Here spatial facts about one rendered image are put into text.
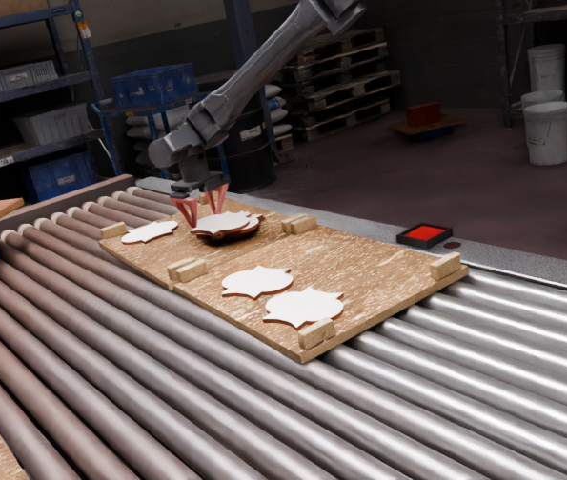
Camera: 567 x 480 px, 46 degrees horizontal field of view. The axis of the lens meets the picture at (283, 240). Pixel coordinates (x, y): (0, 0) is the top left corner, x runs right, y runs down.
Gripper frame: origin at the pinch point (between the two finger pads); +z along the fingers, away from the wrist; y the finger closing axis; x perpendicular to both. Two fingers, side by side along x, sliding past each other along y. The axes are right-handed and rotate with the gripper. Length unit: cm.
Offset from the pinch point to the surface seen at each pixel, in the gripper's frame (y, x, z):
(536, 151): 348, 56, 87
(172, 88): 208, 246, 8
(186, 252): -8.0, -1.1, 4.7
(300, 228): 6.9, -20.7, 2.7
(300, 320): -25, -45, 3
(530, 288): 0, -71, 5
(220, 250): -5.1, -8.5, 4.5
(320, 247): 2.1, -29.2, 3.9
